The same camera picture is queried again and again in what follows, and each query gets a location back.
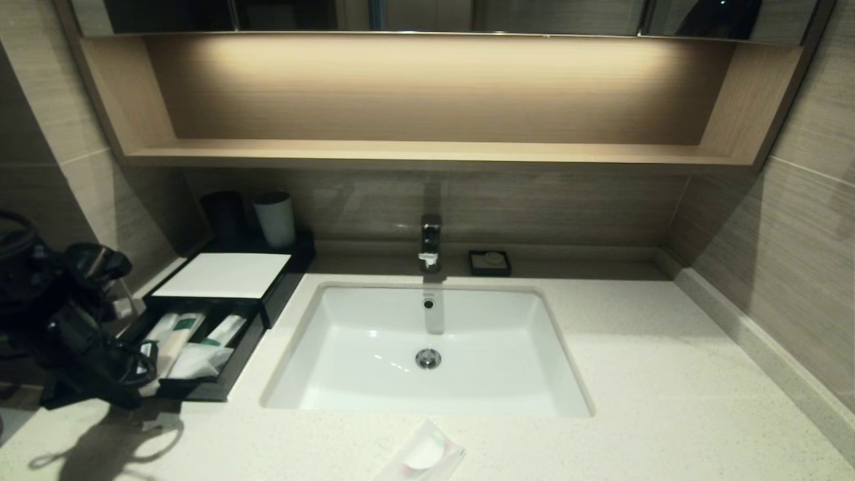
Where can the folded white plastic packet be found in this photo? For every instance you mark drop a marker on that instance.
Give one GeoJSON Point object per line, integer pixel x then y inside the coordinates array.
{"type": "Point", "coordinates": [204, 364]}

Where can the comb packet green band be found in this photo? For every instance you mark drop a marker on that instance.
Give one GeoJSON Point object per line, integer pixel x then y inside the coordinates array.
{"type": "Point", "coordinates": [180, 341]}

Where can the white ceramic sink basin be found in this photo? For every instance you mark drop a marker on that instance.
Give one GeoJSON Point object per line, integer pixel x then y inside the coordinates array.
{"type": "Point", "coordinates": [481, 334]}

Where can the black square soap dish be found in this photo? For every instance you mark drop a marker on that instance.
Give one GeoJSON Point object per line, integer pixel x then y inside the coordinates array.
{"type": "Point", "coordinates": [475, 267]}

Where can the round beige soap bar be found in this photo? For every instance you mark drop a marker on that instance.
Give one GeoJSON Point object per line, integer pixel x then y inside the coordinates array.
{"type": "Point", "coordinates": [493, 258]}

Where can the chrome sink faucet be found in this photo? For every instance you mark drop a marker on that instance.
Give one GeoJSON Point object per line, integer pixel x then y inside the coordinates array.
{"type": "Point", "coordinates": [430, 240]}

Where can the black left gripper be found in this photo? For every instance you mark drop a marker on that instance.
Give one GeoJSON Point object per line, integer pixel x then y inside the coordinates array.
{"type": "Point", "coordinates": [93, 361]}

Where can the chrome sink drain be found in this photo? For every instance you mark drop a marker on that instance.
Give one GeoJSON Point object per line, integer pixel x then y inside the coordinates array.
{"type": "Point", "coordinates": [428, 359]}

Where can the white cup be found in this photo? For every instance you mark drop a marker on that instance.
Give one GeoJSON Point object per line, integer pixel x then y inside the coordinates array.
{"type": "Point", "coordinates": [275, 220]}

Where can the square clear white packet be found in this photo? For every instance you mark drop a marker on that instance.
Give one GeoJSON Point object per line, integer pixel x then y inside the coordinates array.
{"type": "Point", "coordinates": [421, 454]}

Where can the black cup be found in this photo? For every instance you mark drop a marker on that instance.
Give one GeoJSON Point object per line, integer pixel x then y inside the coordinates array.
{"type": "Point", "coordinates": [224, 217]}

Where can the mirror cabinet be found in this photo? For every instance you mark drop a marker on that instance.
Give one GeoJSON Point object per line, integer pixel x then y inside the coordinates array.
{"type": "Point", "coordinates": [434, 15]}

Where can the black amenity box white top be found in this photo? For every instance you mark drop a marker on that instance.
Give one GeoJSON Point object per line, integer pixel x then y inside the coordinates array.
{"type": "Point", "coordinates": [227, 274]}

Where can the left wrist camera silver front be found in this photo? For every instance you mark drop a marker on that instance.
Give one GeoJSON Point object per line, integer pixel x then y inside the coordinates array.
{"type": "Point", "coordinates": [121, 307]}

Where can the wooden wall shelf niche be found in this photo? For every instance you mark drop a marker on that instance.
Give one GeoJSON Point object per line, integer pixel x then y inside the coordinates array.
{"type": "Point", "coordinates": [434, 100]}

